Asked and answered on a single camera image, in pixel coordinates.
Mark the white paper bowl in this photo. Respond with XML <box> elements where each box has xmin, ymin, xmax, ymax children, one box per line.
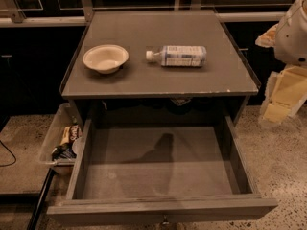
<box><xmin>83</xmin><ymin>45</ymin><xmax>129</xmax><ymax>74</ymax></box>

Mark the snack bag in bin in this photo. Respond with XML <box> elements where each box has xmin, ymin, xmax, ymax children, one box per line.
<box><xmin>60</xmin><ymin>125</ymin><xmax>82</xmax><ymax>145</ymax></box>

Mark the clear plastic storage bin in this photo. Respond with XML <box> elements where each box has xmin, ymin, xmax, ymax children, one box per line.
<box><xmin>39</xmin><ymin>103</ymin><xmax>80</xmax><ymax>175</ymax></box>

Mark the metal railing frame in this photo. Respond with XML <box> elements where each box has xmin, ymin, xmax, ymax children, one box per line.
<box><xmin>1</xmin><ymin>0</ymin><xmax>295</xmax><ymax>27</ymax></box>

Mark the grey open top drawer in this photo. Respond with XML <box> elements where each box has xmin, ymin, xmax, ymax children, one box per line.
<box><xmin>47</xmin><ymin>116</ymin><xmax>277</xmax><ymax>226</ymax></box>

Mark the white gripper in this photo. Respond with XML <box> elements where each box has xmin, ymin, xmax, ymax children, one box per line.
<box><xmin>255</xmin><ymin>0</ymin><xmax>307</xmax><ymax>127</ymax></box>

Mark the grey cabinet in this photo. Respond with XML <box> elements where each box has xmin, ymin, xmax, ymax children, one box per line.
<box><xmin>61</xmin><ymin>11</ymin><xmax>259</xmax><ymax>126</ymax></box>

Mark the black cable on floor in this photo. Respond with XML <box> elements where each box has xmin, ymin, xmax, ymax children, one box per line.
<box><xmin>0</xmin><ymin>140</ymin><xmax>17</xmax><ymax>168</ymax></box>

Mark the blue plastic water bottle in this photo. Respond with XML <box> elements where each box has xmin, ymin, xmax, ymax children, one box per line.
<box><xmin>146</xmin><ymin>45</ymin><xmax>207</xmax><ymax>67</ymax></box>

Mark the dark packet in bin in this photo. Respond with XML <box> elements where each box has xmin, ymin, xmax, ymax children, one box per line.
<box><xmin>51</xmin><ymin>143</ymin><xmax>77</xmax><ymax>160</ymax></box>

